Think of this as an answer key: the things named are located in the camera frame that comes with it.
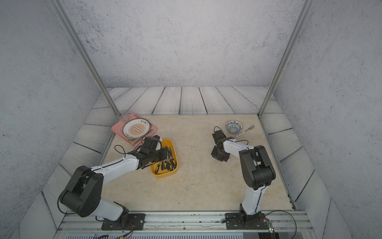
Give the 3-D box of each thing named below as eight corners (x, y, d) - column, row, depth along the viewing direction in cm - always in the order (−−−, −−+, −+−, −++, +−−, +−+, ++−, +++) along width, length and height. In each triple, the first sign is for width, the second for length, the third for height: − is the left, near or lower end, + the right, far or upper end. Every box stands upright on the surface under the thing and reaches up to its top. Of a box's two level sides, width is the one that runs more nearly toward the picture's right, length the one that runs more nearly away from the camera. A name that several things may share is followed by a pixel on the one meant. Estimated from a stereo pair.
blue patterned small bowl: (226, 134, 110) (227, 131, 107) (224, 124, 117) (225, 120, 114) (242, 134, 110) (244, 131, 107) (239, 124, 117) (241, 120, 114)
